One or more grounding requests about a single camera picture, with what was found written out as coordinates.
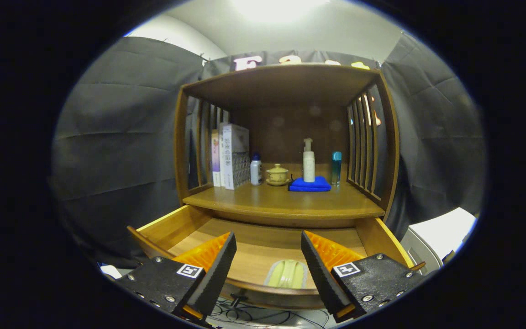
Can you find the thin purple book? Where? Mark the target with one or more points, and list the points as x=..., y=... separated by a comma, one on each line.
x=216, y=160

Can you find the white pump bottle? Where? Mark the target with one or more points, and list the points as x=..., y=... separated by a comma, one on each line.
x=309, y=164

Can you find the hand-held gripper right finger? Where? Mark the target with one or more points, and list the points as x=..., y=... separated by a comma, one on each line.
x=322, y=274

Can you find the folded blue cloth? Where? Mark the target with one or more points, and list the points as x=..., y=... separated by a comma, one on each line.
x=311, y=185

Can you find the white bottle with blue cap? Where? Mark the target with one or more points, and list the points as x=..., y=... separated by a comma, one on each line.
x=256, y=171

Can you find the clear blue bottle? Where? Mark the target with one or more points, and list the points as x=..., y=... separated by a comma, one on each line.
x=336, y=169

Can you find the brown wooden drawer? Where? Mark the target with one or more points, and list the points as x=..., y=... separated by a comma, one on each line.
x=254, y=249

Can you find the yellow lidded teacup with saucer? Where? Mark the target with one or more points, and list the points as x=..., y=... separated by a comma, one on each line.
x=277, y=174

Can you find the black backdrop cloth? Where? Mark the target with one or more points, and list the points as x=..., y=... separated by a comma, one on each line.
x=121, y=137

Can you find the brown wooden countertop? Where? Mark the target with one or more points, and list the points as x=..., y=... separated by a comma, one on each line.
x=281, y=198

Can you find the thick white book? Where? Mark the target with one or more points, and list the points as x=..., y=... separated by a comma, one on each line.
x=238, y=155

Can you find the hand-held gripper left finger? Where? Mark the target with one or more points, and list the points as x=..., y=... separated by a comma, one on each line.
x=215, y=274

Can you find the white flat object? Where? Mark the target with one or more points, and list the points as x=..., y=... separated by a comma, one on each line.
x=110, y=271

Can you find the white storage box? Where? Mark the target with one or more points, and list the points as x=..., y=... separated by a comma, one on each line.
x=445, y=228

